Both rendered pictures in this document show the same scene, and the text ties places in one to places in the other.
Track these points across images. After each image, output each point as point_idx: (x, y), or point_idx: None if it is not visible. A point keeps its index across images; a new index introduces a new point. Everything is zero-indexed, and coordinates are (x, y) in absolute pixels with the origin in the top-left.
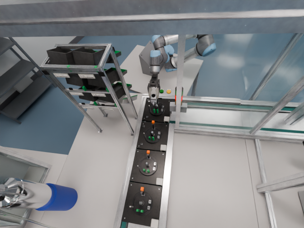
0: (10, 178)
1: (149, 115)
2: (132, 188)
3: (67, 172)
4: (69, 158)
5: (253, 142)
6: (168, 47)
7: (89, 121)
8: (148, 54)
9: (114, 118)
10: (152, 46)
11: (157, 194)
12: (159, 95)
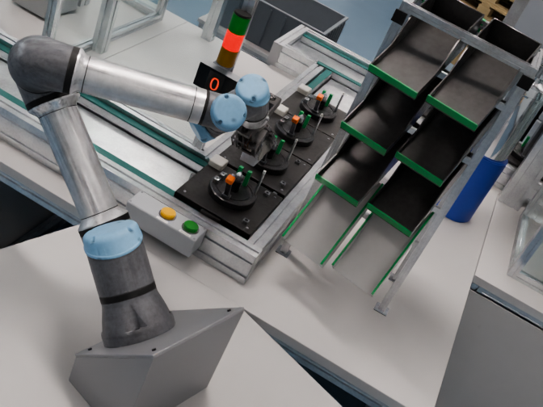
0: (532, 87)
1: (258, 195)
2: (330, 129)
3: (465, 245)
4: (467, 265)
5: None
6: (111, 228)
7: (433, 321)
8: (189, 323)
9: (352, 286)
10: (145, 347)
11: (289, 106)
12: (202, 221)
